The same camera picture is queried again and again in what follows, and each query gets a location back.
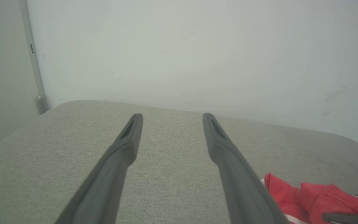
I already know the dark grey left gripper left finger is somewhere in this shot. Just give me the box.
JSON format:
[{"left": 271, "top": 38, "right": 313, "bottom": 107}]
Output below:
[{"left": 55, "top": 113, "right": 144, "bottom": 224}]

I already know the red and white basketball jersey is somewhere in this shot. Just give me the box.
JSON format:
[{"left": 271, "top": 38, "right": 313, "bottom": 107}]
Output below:
[{"left": 261, "top": 173, "right": 358, "bottom": 224}]

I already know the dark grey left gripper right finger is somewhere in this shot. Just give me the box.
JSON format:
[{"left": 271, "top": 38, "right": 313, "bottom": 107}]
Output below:
[{"left": 202, "top": 113, "right": 289, "bottom": 224}]

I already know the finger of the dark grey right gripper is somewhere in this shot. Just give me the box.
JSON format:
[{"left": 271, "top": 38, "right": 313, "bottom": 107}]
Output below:
[{"left": 321, "top": 212, "right": 358, "bottom": 224}]

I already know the grey wall conduit strip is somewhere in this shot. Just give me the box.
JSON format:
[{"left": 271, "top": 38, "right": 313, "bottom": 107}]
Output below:
[{"left": 18, "top": 0, "right": 51, "bottom": 114}]

